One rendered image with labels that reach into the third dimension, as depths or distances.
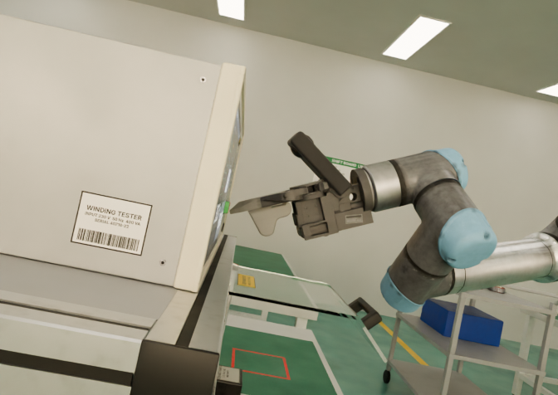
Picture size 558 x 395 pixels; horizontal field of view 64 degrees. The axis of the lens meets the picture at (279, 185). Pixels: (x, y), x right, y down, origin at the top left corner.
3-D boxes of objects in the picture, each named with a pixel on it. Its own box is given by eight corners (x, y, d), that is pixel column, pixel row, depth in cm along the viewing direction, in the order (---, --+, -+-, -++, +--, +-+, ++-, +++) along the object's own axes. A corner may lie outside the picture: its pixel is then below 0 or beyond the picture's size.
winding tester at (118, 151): (221, 240, 82) (244, 132, 83) (197, 293, 39) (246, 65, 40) (6, 196, 80) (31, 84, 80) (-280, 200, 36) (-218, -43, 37)
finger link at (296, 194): (262, 207, 64) (321, 194, 65) (260, 197, 64) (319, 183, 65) (261, 207, 69) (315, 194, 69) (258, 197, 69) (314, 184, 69)
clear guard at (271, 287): (349, 318, 90) (354, 289, 91) (387, 363, 66) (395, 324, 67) (189, 286, 88) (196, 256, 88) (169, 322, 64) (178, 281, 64)
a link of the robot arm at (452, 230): (468, 285, 66) (433, 229, 73) (515, 236, 59) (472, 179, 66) (424, 286, 63) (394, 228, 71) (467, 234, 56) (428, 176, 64)
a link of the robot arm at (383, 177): (394, 158, 66) (377, 162, 74) (364, 165, 66) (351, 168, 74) (405, 207, 66) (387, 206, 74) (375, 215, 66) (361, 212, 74)
